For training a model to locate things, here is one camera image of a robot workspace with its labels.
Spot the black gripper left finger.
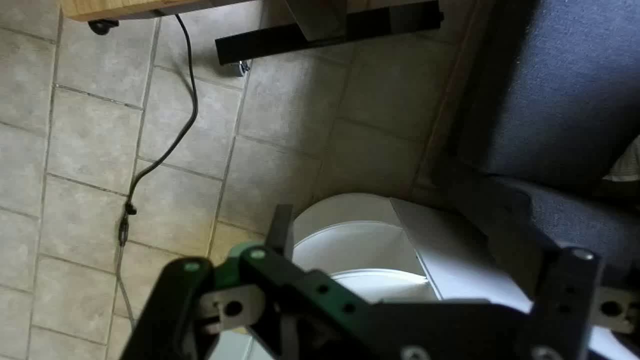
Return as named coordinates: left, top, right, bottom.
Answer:
left=119, top=203, right=403, bottom=360

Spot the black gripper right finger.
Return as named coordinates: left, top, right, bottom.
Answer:
left=459, top=189, right=640, bottom=360

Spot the white tiled kitchen counter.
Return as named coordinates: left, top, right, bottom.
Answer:
left=212, top=191, right=640, bottom=360

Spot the blue upholstered chair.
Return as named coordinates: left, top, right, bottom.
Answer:
left=459, top=0, right=640, bottom=269

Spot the black metal stand bar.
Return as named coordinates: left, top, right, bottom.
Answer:
left=215, top=0, right=447, bottom=69

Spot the wooden table edge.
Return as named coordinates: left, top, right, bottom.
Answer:
left=61, top=0, right=268, bottom=37

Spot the black floor cable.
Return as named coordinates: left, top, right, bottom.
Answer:
left=113, top=10, right=203, bottom=328

